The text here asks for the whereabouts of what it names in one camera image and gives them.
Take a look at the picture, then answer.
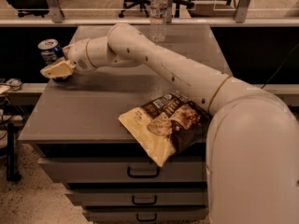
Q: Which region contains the top grey drawer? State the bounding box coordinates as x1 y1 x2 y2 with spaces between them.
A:
38 157 206 183

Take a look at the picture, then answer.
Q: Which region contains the middle grey drawer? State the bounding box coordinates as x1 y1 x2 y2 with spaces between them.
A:
66 189 207 207

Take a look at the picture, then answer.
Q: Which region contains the blue pepsi can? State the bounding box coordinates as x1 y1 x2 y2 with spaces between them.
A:
37 38 70 82

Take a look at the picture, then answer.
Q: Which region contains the small grey object on ledge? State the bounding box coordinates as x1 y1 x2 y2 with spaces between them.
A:
7 78 22 91

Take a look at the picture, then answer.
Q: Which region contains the sea salt chips bag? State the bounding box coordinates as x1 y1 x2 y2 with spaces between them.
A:
119 91 211 167

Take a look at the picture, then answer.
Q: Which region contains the grey drawer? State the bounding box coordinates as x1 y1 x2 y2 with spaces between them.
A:
82 205 208 223
66 189 207 207
38 157 206 183

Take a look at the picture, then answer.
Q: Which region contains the black metal stand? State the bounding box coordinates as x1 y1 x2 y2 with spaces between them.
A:
7 123 21 182

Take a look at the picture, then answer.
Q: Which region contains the grey drawer cabinet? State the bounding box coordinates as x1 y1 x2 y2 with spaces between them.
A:
18 24 233 224

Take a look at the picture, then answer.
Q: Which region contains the bottom grey drawer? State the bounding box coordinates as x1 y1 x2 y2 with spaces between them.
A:
82 205 208 223

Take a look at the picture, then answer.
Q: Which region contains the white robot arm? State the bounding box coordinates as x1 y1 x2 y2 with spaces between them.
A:
41 23 299 224

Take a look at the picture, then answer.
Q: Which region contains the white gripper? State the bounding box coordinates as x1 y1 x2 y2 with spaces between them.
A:
40 38 96 78

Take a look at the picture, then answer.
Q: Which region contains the clear plastic water bottle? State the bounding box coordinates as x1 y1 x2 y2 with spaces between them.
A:
149 0 168 42

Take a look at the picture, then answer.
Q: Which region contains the black cable right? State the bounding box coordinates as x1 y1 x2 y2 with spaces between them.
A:
260 42 299 90

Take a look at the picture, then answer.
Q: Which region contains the black office chair centre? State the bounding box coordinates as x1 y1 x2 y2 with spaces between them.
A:
119 0 194 18

